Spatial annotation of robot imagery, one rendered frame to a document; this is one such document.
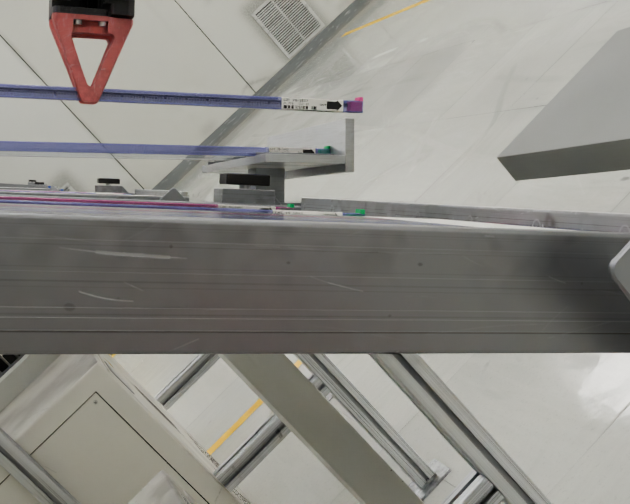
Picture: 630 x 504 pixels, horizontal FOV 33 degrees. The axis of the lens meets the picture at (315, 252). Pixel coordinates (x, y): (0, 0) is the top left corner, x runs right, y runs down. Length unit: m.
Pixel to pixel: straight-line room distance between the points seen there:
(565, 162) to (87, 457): 1.11
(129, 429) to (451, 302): 1.50
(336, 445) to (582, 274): 0.95
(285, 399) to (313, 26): 7.69
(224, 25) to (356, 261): 8.36
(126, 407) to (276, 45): 7.11
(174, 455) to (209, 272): 1.54
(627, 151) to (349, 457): 0.60
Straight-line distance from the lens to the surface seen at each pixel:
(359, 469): 1.50
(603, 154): 1.15
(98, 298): 0.49
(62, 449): 1.99
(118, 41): 0.97
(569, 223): 0.67
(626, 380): 1.98
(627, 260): 0.52
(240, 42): 8.86
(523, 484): 1.39
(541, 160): 1.25
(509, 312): 0.54
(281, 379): 1.44
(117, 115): 8.64
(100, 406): 1.98
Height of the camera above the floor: 0.97
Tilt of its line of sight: 14 degrees down
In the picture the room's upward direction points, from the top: 42 degrees counter-clockwise
